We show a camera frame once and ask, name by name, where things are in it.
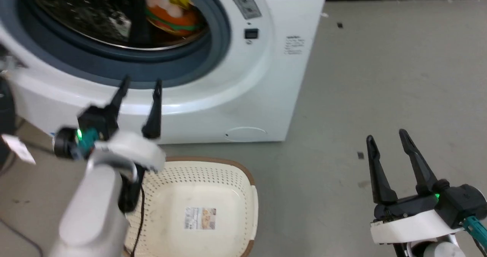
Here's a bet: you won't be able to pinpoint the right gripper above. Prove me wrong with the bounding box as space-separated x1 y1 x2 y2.
366 128 487 245

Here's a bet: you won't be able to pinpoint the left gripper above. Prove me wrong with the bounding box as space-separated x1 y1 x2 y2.
53 76 167 173

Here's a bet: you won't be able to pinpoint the colourful clothes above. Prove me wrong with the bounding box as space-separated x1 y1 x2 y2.
146 0 208 37

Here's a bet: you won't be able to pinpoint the cream perforated laundry basket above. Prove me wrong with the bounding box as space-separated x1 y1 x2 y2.
123 157 260 257

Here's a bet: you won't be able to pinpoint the white front-load washing machine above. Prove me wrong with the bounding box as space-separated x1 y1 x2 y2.
0 0 330 145

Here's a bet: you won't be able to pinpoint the white paper tag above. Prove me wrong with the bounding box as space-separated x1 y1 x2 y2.
1 134 37 165

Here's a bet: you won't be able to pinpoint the printed label sticker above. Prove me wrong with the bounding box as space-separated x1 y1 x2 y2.
185 207 217 230

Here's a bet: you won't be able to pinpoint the teal right gripper cable plug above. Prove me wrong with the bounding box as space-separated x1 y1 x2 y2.
463 215 487 247

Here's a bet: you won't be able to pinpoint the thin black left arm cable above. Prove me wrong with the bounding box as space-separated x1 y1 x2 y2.
130 173 146 257

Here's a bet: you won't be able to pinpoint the thin black floor cable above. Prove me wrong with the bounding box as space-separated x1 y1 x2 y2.
0 218 43 257

